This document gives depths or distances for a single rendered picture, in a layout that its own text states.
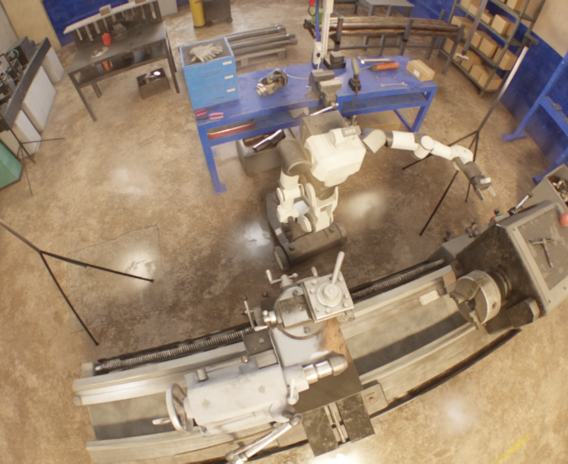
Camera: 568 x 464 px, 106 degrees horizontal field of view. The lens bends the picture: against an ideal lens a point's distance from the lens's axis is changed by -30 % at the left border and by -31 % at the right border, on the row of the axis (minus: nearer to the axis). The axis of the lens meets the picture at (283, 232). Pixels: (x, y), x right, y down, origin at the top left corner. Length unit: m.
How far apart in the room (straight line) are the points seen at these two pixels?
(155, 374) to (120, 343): 1.11
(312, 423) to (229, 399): 0.46
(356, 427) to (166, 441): 0.90
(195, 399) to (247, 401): 0.20
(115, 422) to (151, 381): 0.39
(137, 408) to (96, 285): 1.44
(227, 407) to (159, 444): 0.58
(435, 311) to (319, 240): 1.07
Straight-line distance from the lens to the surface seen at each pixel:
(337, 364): 1.22
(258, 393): 1.17
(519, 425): 3.24
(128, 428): 1.83
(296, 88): 2.51
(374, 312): 1.60
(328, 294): 1.19
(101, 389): 1.77
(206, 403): 1.20
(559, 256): 1.73
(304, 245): 2.36
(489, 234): 1.61
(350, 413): 1.50
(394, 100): 2.94
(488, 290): 1.47
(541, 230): 1.70
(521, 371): 3.21
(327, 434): 1.50
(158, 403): 1.74
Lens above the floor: 2.33
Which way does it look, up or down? 63 degrees down
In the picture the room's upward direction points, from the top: 1 degrees clockwise
